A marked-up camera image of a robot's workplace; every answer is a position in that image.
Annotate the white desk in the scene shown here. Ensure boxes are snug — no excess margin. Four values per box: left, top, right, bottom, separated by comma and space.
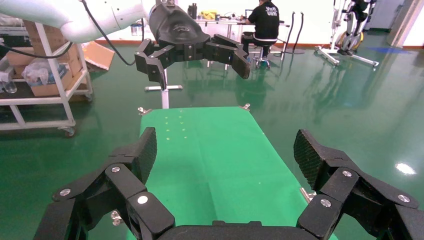
195, 17, 291, 71

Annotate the seated person black shirt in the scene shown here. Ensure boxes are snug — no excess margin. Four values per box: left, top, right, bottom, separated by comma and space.
240, 0, 281, 60

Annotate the black bottle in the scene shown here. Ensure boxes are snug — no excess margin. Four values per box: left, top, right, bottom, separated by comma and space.
187, 2, 199, 20

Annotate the small brown cardboard box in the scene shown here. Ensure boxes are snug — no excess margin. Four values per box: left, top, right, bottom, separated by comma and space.
5, 46, 37, 78

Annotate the white metal shelf cart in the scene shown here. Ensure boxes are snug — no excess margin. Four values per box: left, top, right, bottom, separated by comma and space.
0, 22, 94, 138

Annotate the white bucket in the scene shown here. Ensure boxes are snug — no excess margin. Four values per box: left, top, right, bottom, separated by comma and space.
130, 21, 144, 37

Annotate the yellow item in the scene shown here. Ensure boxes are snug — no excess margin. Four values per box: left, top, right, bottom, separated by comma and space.
199, 9, 219, 20

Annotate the white metal stand base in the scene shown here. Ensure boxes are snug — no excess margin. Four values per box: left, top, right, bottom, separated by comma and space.
144, 68, 183, 110

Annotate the tall brown cardboard box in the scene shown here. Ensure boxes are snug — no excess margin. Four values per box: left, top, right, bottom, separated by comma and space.
23, 20, 69, 57

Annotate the clear plastic bag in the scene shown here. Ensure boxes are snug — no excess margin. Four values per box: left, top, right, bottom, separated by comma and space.
21, 59, 69, 88

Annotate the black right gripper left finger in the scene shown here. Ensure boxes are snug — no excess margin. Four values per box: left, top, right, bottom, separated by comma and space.
33, 126, 176, 240

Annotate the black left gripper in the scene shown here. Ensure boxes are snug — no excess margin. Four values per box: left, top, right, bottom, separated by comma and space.
134, 2, 252, 91

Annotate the round stool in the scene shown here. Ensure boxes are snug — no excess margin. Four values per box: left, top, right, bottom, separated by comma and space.
252, 44, 272, 69

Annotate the wide brown cardboard box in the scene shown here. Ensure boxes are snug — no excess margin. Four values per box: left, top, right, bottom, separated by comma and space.
29, 62, 84, 98

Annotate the robot on white frame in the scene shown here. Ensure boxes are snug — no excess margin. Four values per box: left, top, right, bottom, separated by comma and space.
313, 0, 381, 69

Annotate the black cable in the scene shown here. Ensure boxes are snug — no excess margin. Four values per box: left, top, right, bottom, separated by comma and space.
0, 41, 74, 60
80, 0, 146, 66

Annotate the flat cardboard sheet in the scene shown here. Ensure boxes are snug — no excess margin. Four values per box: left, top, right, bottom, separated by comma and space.
82, 41, 116, 72

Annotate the clear plastic bottle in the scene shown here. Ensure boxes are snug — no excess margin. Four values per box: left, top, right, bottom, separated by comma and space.
0, 71, 18, 95

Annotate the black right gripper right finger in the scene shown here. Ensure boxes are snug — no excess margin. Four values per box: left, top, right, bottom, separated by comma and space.
293, 129, 424, 240

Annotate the black curved tube stand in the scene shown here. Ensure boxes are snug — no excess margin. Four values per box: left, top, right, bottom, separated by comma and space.
283, 11, 306, 56

